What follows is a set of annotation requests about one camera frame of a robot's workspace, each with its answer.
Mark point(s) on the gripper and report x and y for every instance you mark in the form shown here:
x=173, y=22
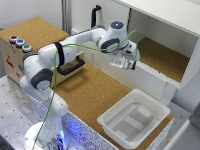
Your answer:
x=124, y=59

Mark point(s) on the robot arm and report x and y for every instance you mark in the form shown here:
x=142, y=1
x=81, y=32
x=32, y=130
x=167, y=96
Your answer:
x=45, y=55

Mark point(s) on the white cabinet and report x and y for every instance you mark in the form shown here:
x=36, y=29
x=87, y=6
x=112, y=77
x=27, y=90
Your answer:
x=156, y=16

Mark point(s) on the white sliding door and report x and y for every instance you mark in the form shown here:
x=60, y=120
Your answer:
x=81, y=15

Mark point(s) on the white plastic box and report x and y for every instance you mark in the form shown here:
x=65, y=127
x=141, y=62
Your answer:
x=133, y=120

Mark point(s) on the wooden drawer box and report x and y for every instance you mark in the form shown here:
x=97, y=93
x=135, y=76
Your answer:
x=36, y=31

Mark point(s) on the green button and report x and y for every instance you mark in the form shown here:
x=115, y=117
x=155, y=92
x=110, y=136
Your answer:
x=27, y=48

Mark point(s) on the blue button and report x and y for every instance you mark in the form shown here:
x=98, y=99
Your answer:
x=20, y=42

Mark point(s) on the red button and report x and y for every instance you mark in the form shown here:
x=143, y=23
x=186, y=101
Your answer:
x=13, y=38

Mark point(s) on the grey metal post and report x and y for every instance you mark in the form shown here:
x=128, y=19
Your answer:
x=67, y=13

